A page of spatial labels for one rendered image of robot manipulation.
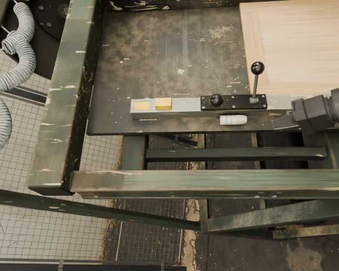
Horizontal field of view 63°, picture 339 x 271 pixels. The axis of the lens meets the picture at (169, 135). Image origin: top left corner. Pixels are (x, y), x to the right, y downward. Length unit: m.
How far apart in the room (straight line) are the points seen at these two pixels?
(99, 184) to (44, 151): 0.18
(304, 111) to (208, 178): 0.29
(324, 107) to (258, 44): 0.46
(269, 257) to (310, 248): 0.36
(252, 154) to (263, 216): 0.65
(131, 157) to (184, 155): 0.17
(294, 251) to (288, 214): 0.96
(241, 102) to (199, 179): 0.27
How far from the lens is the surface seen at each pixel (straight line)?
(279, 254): 2.45
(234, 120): 0.87
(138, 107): 0.89
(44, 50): 1.52
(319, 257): 2.28
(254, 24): 1.13
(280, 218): 1.46
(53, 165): 0.81
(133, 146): 0.91
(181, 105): 0.87
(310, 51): 1.10
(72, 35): 1.06
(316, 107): 0.68
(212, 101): 0.75
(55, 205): 1.27
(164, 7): 1.20
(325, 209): 1.34
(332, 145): 0.99
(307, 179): 0.82
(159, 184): 0.77
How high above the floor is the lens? 1.96
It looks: 29 degrees down
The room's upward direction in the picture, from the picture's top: 74 degrees counter-clockwise
